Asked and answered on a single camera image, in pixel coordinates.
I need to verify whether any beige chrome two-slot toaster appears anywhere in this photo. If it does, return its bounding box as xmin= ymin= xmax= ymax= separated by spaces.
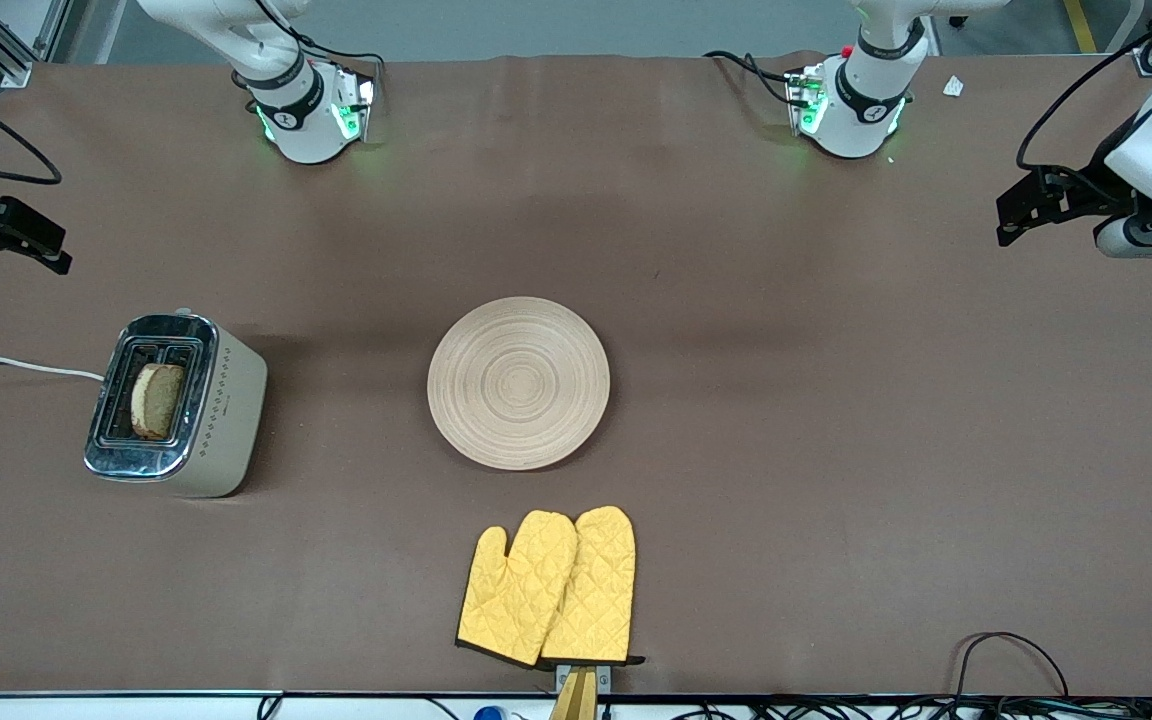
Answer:
xmin=84 ymin=308 xmax=269 ymax=499

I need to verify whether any brown table cover mat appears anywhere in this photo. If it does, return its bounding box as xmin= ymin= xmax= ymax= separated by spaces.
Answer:
xmin=0 ymin=52 xmax=1152 ymax=698

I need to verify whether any brown bread toast slice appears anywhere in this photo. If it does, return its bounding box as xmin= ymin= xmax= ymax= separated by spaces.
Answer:
xmin=130 ymin=363 xmax=187 ymax=441

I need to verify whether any round light wooden plate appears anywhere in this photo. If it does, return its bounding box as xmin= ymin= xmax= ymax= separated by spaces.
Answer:
xmin=427 ymin=296 xmax=611 ymax=472

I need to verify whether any grey metal bracket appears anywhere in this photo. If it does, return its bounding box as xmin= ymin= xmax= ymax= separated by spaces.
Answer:
xmin=554 ymin=662 xmax=613 ymax=693

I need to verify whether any black looped cable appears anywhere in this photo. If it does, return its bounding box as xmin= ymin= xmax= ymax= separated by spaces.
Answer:
xmin=951 ymin=632 xmax=1072 ymax=701

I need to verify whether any black cable bundle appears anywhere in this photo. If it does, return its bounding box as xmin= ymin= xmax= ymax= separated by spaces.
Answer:
xmin=596 ymin=694 xmax=1152 ymax=720

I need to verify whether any base connector box green light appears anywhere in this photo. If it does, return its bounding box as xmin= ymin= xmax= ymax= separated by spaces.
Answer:
xmin=786 ymin=65 xmax=827 ymax=136
xmin=334 ymin=62 xmax=379 ymax=143

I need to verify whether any black base cable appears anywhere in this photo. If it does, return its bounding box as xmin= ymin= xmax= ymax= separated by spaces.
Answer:
xmin=704 ymin=48 xmax=799 ymax=109

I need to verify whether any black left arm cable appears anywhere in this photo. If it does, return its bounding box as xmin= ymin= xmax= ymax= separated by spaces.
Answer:
xmin=1016 ymin=0 xmax=1152 ymax=201

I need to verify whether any yellow quilted oven mitt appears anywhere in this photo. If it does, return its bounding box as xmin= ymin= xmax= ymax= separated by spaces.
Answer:
xmin=456 ymin=510 xmax=579 ymax=669
xmin=539 ymin=505 xmax=647 ymax=667

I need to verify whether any white toaster power cable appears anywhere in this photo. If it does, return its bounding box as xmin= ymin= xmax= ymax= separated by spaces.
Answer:
xmin=0 ymin=356 xmax=105 ymax=383

